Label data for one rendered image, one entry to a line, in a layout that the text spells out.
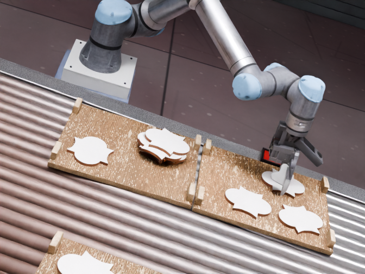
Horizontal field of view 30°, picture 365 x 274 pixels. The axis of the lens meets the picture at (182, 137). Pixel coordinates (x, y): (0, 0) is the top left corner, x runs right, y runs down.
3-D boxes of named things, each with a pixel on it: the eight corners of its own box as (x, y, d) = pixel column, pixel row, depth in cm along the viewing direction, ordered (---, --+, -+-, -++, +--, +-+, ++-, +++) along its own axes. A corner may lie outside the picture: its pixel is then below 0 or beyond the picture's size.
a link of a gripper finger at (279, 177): (265, 191, 203) (273, 161, 204) (284, 196, 204) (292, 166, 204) (267, 191, 200) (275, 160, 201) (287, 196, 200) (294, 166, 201)
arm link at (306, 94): (310, 71, 197) (333, 85, 192) (299, 104, 203) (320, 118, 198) (293, 74, 192) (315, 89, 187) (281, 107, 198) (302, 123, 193)
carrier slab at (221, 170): (202, 147, 218) (204, 142, 217) (322, 186, 220) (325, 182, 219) (192, 211, 188) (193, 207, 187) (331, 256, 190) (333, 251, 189)
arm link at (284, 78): (257, 62, 197) (284, 80, 191) (282, 59, 204) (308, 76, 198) (249, 86, 201) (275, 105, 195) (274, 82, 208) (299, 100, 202)
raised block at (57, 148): (54, 148, 190) (56, 139, 189) (61, 150, 190) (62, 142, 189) (49, 159, 185) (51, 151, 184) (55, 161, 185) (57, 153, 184)
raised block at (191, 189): (187, 188, 193) (190, 181, 192) (193, 190, 194) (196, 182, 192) (185, 200, 188) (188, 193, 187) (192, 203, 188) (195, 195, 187)
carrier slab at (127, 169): (75, 106, 215) (76, 101, 214) (198, 144, 218) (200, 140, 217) (46, 166, 185) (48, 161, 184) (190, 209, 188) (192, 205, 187)
